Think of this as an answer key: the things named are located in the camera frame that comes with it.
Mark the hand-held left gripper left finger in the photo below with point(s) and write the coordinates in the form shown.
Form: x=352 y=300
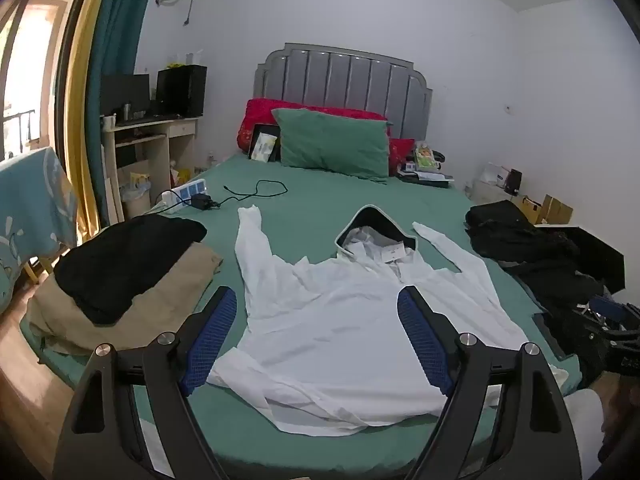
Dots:
x=210 y=340

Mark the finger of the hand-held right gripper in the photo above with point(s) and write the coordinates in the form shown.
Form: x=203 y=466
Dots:
x=607 y=307

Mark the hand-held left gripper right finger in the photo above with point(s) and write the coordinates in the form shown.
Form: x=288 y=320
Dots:
x=422 y=340

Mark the white hooded shirt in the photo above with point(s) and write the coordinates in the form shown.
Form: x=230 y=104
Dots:
x=340 y=320

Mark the pile of black clothes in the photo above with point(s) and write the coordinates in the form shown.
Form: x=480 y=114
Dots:
x=505 y=230

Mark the beige folded garment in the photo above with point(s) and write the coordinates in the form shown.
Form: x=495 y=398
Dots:
x=165 y=300

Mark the cardboard boxes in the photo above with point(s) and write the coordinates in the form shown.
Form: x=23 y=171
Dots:
x=555 y=210

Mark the black folded garment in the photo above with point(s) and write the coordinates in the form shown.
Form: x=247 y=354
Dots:
x=125 y=260

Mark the black charger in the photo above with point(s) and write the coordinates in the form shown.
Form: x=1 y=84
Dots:
x=202 y=202

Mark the white power strip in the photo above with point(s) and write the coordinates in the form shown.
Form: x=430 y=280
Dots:
x=187 y=190

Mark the waste bin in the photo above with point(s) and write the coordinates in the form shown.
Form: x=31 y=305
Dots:
x=135 y=202

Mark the small black device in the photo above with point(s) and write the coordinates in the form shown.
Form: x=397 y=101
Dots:
x=513 y=181

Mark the white nightstand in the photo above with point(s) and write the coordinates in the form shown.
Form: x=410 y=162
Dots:
x=487 y=192

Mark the bed with green sheet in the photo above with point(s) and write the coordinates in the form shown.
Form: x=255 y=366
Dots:
x=310 y=210

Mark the white box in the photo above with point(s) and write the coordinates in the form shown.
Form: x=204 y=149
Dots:
x=495 y=174

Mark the pile of books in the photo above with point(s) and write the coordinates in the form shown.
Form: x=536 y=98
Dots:
x=425 y=157

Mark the small red pillow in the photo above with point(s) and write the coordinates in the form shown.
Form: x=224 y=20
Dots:
x=400 y=152

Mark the light wooden desk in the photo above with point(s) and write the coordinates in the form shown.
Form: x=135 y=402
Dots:
x=182 y=129

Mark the green pillow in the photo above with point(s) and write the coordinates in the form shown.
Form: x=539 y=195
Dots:
x=335 y=142

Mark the blue patterned cloth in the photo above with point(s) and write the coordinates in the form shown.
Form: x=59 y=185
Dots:
x=30 y=200

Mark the large red pillow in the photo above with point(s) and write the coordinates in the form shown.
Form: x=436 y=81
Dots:
x=260 y=112

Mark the white mug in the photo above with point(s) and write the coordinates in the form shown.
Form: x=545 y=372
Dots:
x=109 y=121

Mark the steel cup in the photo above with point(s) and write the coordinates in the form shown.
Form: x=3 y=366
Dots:
x=127 y=111

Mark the black computer tower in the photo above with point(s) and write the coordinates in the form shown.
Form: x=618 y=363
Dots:
x=182 y=90

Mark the black monitor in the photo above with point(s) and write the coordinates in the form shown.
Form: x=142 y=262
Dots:
x=125 y=92

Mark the yellow curtain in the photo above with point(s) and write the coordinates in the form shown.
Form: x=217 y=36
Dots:
x=82 y=110

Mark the grey padded headboard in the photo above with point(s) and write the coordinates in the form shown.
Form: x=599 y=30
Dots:
x=340 y=80

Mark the teal curtain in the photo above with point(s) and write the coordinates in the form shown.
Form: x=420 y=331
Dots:
x=120 y=20

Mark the black picture frame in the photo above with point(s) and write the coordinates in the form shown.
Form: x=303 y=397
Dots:
x=264 y=145

